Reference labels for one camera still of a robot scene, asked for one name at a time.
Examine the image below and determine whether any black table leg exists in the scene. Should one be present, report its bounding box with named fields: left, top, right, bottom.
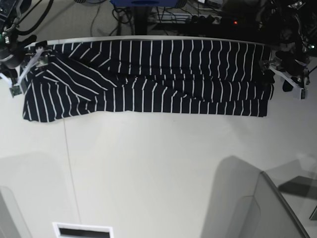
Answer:
left=132, top=6, right=152, bottom=35

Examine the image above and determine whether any black power strip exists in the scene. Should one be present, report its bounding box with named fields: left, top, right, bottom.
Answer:
left=148, top=12, right=238, bottom=24

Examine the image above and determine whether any white slotted box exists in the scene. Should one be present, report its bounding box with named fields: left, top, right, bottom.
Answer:
left=53, top=222, right=114, bottom=238

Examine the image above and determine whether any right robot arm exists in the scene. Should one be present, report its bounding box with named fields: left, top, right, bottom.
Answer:
left=0, top=0, right=54, bottom=73

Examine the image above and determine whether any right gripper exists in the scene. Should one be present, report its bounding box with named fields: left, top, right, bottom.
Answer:
left=0, top=41, right=50, bottom=72

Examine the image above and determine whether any grey chair back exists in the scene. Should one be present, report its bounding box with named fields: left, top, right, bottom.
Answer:
left=201, top=156, right=309, bottom=238

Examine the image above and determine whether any navy white striped t-shirt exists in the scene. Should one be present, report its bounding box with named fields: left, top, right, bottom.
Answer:
left=23, top=40, right=274, bottom=122

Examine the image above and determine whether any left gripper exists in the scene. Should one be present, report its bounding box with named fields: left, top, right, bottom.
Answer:
left=263, top=51, right=311, bottom=92

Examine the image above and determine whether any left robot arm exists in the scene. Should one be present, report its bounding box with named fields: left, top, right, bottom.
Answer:
left=260, top=0, right=317, bottom=92

